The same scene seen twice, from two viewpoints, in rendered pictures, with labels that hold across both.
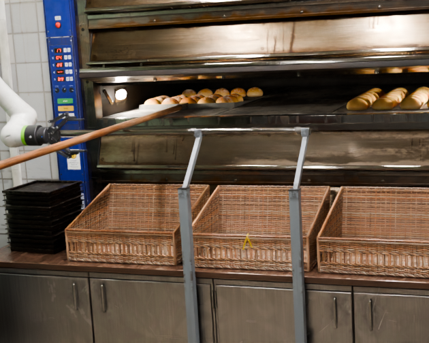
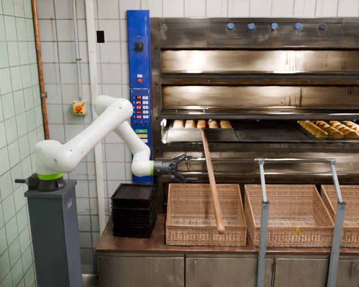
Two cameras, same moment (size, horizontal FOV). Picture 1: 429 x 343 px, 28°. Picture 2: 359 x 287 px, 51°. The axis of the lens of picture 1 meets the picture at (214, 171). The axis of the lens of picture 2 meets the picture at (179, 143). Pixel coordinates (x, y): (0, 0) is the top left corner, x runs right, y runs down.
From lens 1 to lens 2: 216 cm
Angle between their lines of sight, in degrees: 20
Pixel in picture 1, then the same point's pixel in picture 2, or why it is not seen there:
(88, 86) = (157, 121)
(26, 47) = (112, 93)
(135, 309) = (217, 275)
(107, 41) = (173, 92)
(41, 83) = not seen: hidden behind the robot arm
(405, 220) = not seen: outside the picture
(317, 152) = (307, 164)
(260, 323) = (302, 279)
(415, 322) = not seen: outside the picture
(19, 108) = (142, 147)
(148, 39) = (203, 93)
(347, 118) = (328, 145)
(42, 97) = not seen: hidden behind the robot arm
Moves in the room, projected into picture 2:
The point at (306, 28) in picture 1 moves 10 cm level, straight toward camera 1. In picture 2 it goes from (309, 91) to (317, 93)
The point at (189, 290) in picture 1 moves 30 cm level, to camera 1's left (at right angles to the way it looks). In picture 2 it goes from (262, 264) to (221, 273)
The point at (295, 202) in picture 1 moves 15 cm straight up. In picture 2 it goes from (342, 210) to (345, 189)
